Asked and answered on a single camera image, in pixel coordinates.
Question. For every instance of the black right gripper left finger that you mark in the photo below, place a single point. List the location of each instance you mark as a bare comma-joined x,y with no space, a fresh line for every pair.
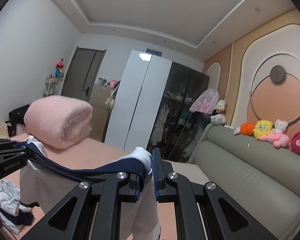
89,211

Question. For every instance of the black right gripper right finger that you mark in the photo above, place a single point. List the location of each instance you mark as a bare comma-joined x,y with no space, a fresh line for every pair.
203,211

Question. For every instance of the white navy-trimmed shirt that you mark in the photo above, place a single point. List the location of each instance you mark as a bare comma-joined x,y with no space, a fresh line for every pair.
138,162

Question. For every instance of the pile of patterned clothes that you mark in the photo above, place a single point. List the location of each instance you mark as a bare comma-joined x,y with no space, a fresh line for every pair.
15,215

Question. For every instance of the black bag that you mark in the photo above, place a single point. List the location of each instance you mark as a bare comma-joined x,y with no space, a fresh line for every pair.
17,115

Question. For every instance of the black glass wardrobe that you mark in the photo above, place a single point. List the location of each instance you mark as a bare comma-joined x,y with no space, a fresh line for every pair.
176,129

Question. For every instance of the rolled pink blanket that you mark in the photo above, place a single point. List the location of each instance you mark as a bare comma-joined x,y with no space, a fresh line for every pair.
59,121

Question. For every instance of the white plush toy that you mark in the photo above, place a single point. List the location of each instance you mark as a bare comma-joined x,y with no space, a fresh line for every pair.
218,114

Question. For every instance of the white wardrobe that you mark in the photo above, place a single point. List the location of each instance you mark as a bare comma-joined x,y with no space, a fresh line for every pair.
137,101

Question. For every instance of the pink children's umbrella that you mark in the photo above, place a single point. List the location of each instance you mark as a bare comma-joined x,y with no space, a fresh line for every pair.
206,102

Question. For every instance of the orange carrot plush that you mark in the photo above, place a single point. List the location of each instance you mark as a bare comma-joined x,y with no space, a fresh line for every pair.
245,129

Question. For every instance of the red blue plush doll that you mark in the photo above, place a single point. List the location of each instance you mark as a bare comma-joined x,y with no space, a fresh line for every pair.
60,69

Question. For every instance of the grey-green padded headboard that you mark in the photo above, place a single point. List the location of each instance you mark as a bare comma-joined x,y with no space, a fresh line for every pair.
265,181

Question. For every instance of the dark grey door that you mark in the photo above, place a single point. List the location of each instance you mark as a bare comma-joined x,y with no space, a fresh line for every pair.
82,72

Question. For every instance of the yellow sponge plush toy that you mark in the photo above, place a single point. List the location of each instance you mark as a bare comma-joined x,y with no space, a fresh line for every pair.
262,127

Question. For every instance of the pink white bear plush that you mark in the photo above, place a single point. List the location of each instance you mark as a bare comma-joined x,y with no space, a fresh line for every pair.
277,137

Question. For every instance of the round brown wall disc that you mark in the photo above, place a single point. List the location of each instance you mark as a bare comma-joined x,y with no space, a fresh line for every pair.
277,74

